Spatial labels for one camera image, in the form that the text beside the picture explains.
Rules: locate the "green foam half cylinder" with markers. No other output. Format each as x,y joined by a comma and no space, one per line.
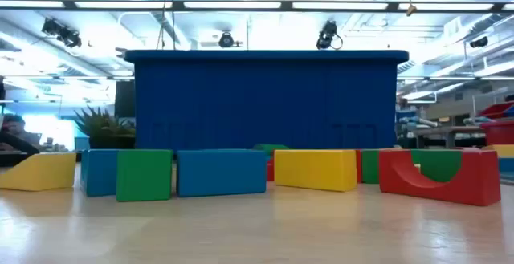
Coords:
437,163

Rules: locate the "red foam cube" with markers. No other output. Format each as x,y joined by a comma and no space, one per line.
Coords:
358,165

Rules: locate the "red foam arch block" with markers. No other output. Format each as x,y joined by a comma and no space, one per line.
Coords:
478,179

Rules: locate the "large blue plastic bin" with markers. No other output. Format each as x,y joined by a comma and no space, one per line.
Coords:
265,103

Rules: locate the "yellow foam rectangular block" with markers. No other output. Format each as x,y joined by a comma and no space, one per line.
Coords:
315,169

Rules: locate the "green foam wedge block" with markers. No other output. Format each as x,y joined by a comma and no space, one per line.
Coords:
271,148

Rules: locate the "small red foam block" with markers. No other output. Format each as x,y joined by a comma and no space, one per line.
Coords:
270,169

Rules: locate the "blue foam cube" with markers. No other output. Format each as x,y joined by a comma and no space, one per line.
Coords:
98,171

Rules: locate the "yellow foam wedge block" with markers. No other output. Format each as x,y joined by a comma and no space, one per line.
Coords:
40,173

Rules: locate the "yellow hanging tag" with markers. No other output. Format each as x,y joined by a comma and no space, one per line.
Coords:
411,10

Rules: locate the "black ceiling fixture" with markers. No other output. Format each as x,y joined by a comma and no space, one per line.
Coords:
479,41

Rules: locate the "pale grey background equipment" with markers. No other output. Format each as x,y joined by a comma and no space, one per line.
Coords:
478,120
417,121

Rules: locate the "red tilted tray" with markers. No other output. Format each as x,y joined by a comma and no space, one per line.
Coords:
496,110

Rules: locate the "red plastic bin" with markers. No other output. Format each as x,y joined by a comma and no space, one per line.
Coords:
500,133

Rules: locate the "black monitor screen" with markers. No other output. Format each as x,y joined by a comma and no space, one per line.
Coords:
125,99

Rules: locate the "green spiky plant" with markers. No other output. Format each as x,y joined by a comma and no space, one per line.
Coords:
102,125

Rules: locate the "black plant pot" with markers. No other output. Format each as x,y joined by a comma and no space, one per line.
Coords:
110,143

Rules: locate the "black ceiling spotlight cluster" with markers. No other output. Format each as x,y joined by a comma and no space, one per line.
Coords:
62,33

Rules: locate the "person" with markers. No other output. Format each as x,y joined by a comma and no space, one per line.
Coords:
14,129

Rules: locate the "round black ceiling camera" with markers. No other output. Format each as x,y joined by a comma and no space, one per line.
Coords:
226,40

